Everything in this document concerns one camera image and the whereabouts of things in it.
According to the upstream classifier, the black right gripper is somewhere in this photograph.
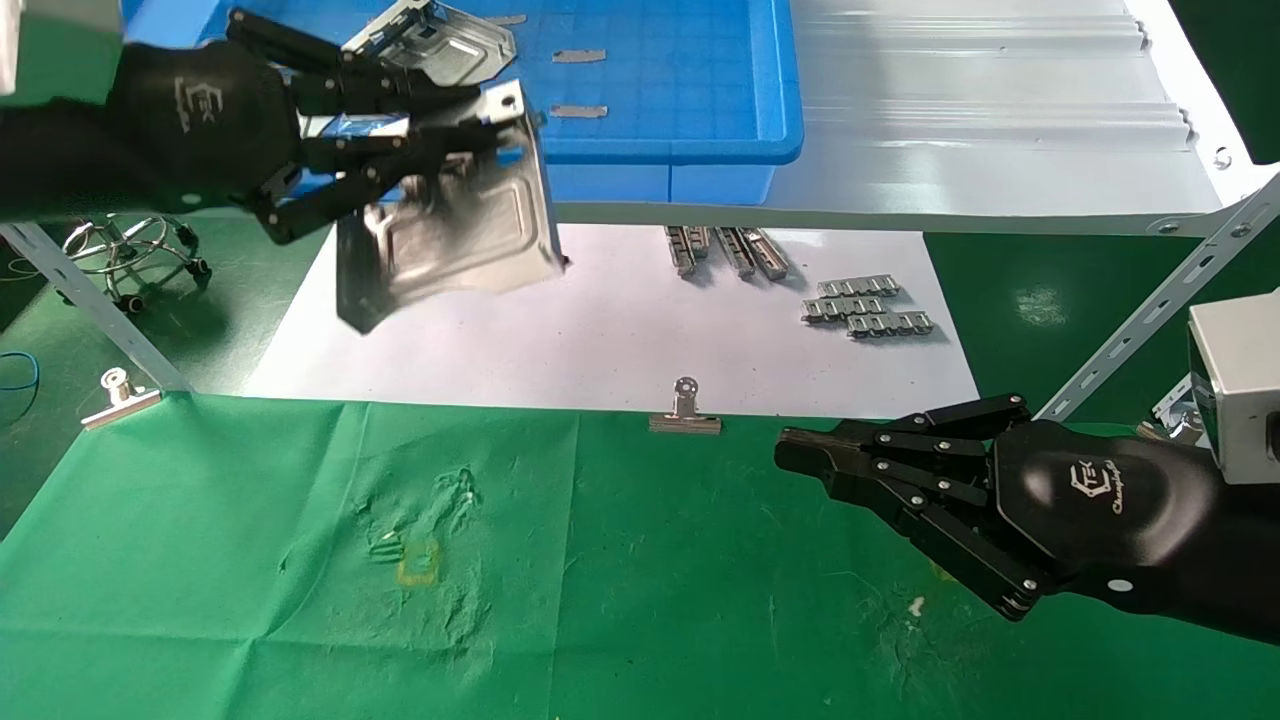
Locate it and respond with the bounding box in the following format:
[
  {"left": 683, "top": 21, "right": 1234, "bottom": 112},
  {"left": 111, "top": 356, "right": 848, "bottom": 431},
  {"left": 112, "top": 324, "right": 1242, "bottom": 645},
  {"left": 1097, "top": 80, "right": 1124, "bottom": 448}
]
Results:
[{"left": 775, "top": 395, "right": 1280, "bottom": 646}]

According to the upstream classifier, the large stamped metal plate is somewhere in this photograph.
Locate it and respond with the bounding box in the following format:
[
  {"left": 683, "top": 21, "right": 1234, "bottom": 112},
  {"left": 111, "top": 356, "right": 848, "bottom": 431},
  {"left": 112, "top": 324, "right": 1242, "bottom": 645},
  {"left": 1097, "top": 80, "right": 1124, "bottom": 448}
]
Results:
[
  {"left": 335, "top": 80, "right": 571, "bottom": 336},
  {"left": 340, "top": 0, "right": 519, "bottom": 89}
]

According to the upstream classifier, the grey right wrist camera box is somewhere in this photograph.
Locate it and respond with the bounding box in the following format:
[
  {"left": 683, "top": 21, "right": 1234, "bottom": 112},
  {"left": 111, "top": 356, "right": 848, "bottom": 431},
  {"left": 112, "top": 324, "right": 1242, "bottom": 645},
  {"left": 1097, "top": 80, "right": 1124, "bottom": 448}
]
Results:
[{"left": 1188, "top": 293, "right": 1280, "bottom": 486}]

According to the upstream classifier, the blue plastic bin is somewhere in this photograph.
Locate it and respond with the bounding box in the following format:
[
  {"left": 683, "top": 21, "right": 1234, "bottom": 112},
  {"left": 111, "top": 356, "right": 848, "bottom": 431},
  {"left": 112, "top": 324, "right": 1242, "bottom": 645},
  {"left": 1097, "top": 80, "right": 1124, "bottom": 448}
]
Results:
[{"left": 120, "top": 0, "right": 806, "bottom": 206}]

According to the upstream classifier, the large green tablecloth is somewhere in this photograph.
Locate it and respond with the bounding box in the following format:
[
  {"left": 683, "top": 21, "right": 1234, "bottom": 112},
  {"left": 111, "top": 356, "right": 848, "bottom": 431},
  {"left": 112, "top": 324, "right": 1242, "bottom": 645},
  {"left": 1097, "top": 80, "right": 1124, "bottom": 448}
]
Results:
[{"left": 0, "top": 390, "right": 1280, "bottom": 720}]

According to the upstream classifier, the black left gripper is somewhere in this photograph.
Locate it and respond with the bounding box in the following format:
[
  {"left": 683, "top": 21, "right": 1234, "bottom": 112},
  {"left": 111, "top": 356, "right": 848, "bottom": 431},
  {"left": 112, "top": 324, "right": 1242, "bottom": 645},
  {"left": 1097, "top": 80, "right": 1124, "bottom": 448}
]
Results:
[{"left": 0, "top": 8, "right": 509, "bottom": 247}]

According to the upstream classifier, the chrome stool base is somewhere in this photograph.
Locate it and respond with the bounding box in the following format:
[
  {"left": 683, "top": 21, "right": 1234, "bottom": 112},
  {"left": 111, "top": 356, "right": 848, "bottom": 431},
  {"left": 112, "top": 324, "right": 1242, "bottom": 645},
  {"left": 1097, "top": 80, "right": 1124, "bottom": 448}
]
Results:
[{"left": 62, "top": 213, "right": 211, "bottom": 313}]

